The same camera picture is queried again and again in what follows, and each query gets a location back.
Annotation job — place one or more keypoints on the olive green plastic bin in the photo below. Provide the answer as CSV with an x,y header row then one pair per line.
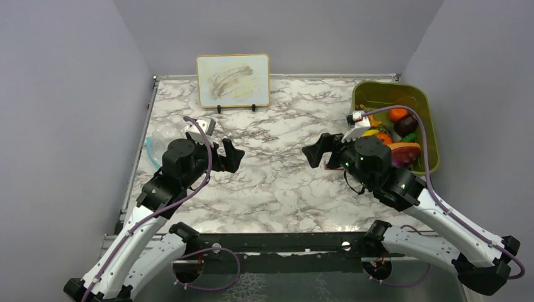
x,y
375,95

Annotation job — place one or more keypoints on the green toy vegetable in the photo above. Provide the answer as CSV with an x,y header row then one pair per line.
x,y
410,138

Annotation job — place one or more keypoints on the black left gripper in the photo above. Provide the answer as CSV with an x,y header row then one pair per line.
x,y
232,159

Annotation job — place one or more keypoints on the yellow framed whiteboard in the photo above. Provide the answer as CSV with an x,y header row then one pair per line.
x,y
233,80

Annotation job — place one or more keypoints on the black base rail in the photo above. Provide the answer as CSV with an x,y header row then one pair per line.
x,y
273,253

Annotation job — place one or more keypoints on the yellow toy banana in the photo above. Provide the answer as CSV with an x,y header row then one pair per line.
x,y
370,132

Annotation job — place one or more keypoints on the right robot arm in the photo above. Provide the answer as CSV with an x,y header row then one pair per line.
x,y
479,259

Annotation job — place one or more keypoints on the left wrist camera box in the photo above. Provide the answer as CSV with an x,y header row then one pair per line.
x,y
207,126

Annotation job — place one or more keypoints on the clear blue zip top bag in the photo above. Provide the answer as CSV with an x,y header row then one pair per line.
x,y
158,142

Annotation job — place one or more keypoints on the purple orange toy slice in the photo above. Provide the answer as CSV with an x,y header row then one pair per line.
x,y
404,153

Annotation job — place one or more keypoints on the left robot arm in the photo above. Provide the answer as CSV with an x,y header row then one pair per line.
x,y
126,267

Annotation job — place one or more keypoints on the orange toy pumpkin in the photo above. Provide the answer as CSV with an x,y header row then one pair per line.
x,y
384,138

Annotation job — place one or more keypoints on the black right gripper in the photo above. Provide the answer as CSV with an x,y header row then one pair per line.
x,y
327,142

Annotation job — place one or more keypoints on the orange toy tangerine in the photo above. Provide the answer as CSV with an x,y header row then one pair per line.
x,y
397,114

